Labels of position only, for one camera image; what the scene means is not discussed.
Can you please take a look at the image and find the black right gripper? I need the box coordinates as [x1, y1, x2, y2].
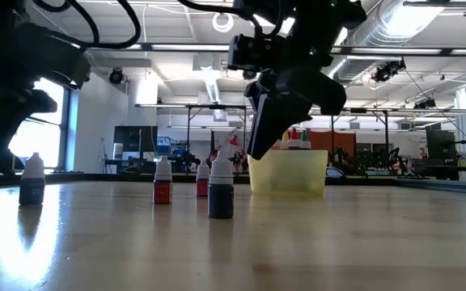
[244, 27, 351, 159]

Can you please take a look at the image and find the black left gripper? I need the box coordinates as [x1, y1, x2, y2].
[0, 86, 59, 175]

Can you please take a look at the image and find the yellow translucent plastic bin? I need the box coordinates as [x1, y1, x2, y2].
[248, 149, 329, 198]

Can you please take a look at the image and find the small red food coloring bottle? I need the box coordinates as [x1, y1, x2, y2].
[153, 154, 173, 205]

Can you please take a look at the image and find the large bright window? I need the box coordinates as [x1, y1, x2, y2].
[8, 76, 72, 171]

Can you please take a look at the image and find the orange partition panel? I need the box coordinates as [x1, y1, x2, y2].
[307, 129, 357, 159]

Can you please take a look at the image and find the long ceiling light fixture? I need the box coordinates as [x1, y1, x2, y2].
[91, 42, 466, 57]

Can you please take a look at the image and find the black computer monitor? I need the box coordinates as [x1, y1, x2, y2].
[113, 125, 159, 160]

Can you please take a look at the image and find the black equipment stand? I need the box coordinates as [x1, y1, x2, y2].
[425, 128, 466, 182]

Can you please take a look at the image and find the black metal station frame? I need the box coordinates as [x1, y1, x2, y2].
[329, 108, 390, 162]
[184, 103, 248, 162]

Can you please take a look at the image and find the white hanging duct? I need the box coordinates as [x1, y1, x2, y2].
[192, 54, 222, 104]

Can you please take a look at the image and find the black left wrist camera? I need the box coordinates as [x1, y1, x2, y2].
[12, 22, 92, 91]

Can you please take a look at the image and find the white cable coil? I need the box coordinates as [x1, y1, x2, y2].
[211, 11, 235, 34]

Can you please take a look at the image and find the silver ventilation duct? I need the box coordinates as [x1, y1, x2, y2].
[328, 0, 448, 84]

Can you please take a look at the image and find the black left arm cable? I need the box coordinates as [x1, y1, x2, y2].
[32, 0, 142, 50]

